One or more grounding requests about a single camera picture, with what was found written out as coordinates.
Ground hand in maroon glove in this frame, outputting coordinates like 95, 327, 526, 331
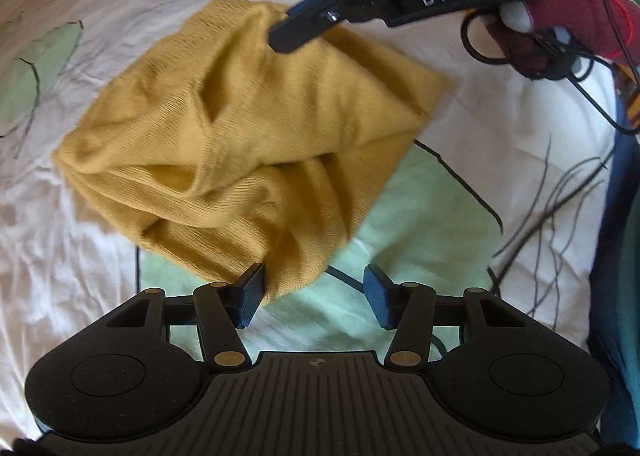
485, 0, 639, 75

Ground black cable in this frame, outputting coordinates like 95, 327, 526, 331
459, 0, 640, 137

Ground yellow knitted sweater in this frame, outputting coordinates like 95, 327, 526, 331
52, 0, 448, 300

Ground white patterned duvet cover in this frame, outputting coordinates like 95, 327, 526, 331
1, 0, 616, 445

